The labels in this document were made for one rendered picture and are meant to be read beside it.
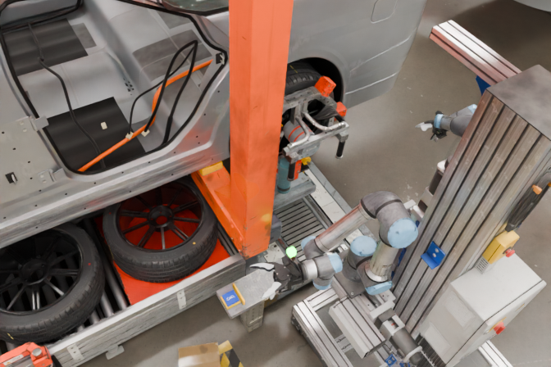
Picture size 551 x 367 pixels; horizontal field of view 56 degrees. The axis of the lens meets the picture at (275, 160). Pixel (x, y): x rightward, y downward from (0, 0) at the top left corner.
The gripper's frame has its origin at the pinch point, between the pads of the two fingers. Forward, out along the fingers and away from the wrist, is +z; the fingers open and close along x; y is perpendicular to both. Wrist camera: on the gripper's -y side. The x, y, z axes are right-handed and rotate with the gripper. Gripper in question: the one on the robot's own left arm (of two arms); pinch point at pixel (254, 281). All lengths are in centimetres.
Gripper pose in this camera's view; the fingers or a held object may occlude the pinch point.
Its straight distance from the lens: 202.9
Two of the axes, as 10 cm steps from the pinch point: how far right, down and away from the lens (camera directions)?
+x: -3.1, -6.4, 7.0
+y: -0.2, 7.4, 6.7
